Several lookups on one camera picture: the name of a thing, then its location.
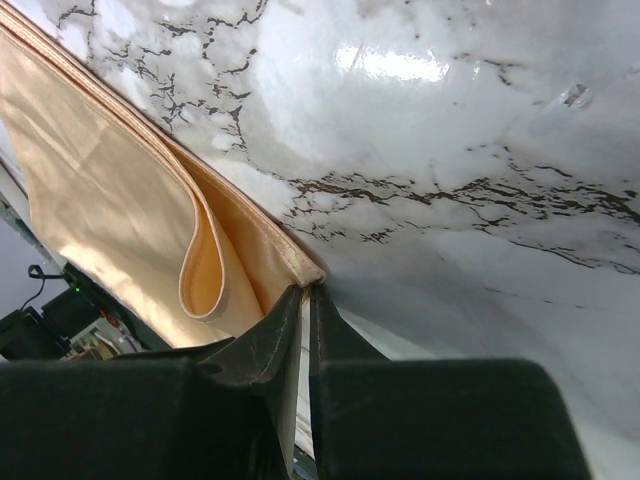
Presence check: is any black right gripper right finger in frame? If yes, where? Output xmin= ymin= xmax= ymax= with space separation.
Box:
xmin=309 ymin=285 xmax=390 ymax=365

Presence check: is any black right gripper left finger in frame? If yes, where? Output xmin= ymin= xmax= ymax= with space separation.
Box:
xmin=199 ymin=287 xmax=304 ymax=396

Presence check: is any peach cloth napkin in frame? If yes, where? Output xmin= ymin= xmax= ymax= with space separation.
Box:
xmin=1 ymin=4 xmax=325 ymax=347

